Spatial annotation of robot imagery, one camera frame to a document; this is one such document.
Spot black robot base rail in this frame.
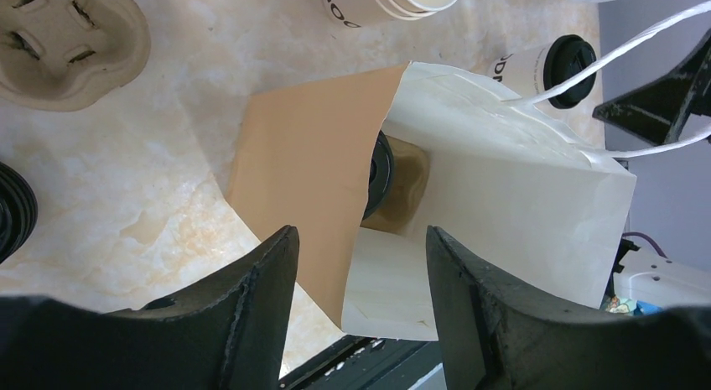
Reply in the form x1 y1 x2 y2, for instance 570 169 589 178
278 335 442 389

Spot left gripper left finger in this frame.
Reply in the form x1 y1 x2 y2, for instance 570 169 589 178
1 226 299 389

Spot brown paper takeout bag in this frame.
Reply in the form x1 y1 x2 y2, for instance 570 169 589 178
225 1 711 342

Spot black plastic cup lid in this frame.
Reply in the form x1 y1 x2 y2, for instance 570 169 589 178
543 34 597 110

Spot stack of white paper cups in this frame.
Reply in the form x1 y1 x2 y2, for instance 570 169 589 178
322 0 458 29

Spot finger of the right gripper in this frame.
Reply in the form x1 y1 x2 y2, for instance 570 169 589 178
593 33 710 146

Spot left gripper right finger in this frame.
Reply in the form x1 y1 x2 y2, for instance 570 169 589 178
426 226 710 389

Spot white paper coffee cup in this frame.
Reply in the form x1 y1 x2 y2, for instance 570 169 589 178
486 44 551 97

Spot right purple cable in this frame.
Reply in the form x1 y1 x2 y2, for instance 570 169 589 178
621 231 667 260

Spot stack of black lids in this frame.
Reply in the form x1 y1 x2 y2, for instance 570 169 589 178
1 163 39 263

